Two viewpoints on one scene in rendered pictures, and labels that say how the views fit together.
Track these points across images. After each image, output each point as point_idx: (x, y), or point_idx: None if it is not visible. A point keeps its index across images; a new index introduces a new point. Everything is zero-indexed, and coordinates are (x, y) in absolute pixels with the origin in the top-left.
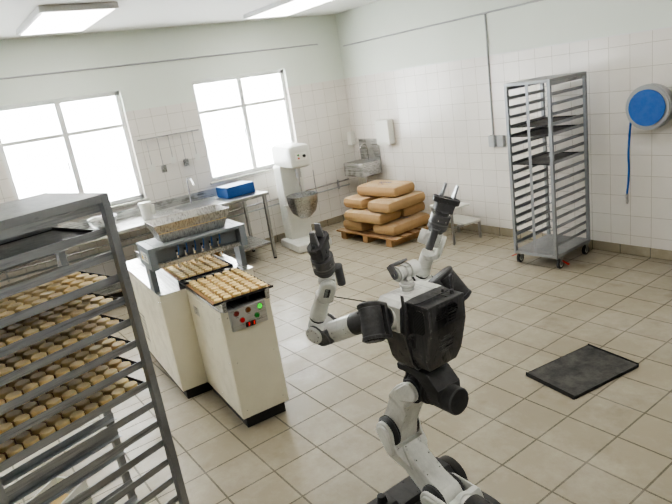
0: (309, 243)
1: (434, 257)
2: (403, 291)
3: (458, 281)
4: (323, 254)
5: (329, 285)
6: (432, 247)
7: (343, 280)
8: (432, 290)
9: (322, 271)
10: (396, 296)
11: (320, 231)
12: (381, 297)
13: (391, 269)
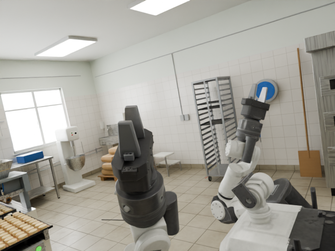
0: (115, 153)
1: (247, 172)
2: (257, 224)
3: (301, 196)
4: (149, 175)
5: (159, 241)
6: (251, 159)
7: (177, 224)
8: (301, 216)
9: (145, 214)
10: (257, 236)
11: (137, 125)
12: (232, 241)
13: (243, 191)
